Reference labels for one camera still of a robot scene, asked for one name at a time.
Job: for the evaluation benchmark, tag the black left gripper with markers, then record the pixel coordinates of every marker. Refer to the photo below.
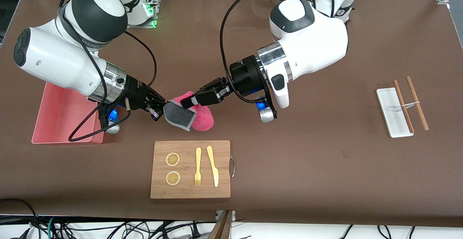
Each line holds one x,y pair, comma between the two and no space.
244,76

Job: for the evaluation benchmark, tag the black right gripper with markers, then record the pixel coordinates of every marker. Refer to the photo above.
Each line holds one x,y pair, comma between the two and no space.
138,93

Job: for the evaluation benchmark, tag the pink and grey cloth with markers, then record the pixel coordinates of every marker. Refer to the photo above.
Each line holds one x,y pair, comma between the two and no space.
202,121

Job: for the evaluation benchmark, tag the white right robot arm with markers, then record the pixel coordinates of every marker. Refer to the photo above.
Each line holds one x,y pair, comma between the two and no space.
54,58

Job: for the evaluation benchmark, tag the lemon slice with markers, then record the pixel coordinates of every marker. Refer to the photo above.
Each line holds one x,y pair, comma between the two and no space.
172,159
173,178

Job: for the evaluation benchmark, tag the yellow plastic fork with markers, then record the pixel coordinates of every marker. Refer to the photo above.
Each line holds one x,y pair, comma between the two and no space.
198,159

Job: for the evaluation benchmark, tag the yellow plastic knife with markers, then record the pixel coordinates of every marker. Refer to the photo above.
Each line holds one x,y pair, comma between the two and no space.
215,175

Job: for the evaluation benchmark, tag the wooden cutting board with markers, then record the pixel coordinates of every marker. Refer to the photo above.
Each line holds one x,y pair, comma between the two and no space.
188,192

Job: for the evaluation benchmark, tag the pink plastic bin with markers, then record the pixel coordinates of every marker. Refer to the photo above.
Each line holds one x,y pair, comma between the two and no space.
61,123

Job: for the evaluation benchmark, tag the brown table cover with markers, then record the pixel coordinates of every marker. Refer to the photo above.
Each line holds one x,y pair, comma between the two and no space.
307,159

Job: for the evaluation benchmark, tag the white rectangular plate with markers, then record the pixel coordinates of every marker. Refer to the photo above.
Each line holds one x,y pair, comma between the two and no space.
392,119

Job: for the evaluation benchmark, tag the brown wooden chopstick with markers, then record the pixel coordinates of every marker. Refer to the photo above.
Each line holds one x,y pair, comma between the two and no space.
423,119
408,119

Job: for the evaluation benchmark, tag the white rubber band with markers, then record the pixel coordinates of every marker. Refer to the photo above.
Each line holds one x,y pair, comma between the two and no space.
410,104

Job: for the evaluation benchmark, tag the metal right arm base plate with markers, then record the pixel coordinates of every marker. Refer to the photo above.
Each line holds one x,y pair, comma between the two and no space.
146,25

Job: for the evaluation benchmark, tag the metal table bracket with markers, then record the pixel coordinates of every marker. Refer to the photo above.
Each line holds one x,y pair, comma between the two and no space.
233,215

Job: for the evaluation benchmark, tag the wooden post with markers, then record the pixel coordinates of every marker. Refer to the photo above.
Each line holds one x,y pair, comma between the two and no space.
221,228

